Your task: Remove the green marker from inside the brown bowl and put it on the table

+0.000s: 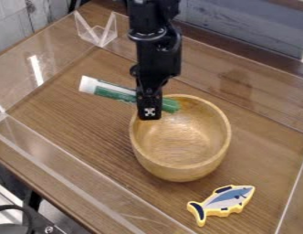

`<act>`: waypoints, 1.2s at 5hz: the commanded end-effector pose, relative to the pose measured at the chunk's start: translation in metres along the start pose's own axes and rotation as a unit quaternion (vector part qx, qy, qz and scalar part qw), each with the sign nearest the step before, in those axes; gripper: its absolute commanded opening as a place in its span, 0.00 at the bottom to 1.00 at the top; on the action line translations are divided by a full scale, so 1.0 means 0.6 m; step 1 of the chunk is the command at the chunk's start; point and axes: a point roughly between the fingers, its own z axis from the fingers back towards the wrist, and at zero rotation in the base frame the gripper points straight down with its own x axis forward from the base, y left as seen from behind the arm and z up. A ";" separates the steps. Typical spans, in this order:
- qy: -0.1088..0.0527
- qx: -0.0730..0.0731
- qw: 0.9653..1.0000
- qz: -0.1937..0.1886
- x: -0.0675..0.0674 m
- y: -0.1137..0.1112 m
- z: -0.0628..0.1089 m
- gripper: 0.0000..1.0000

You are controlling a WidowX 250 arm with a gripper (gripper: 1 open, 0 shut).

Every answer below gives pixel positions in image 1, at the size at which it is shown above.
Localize green white marker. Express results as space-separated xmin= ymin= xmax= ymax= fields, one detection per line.
xmin=78 ymin=75 xmax=179 ymax=117

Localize brown wooden bowl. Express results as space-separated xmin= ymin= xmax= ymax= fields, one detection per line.
xmin=129 ymin=94 xmax=231 ymax=182

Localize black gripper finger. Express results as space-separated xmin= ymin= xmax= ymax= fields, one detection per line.
xmin=136 ymin=83 xmax=162 ymax=121
xmin=129 ymin=65 xmax=138 ymax=87

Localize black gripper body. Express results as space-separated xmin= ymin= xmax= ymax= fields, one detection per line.
xmin=128 ymin=24 xmax=181 ymax=90

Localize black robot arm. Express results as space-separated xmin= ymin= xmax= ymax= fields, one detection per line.
xmin=125 ymin=0 xmax=181 ymax=120

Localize yellow blue fish toy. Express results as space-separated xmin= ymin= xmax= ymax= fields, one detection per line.
xmin=186 ymin=185 xmax=254 ymax=227

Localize clear acrylic tray wall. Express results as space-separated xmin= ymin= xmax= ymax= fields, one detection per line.
xmin=0 ymin=113 xmax=194 ymax=234

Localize black cable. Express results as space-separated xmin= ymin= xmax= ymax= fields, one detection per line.
xmin=0 ymin=204 xmax=34 ymax=234

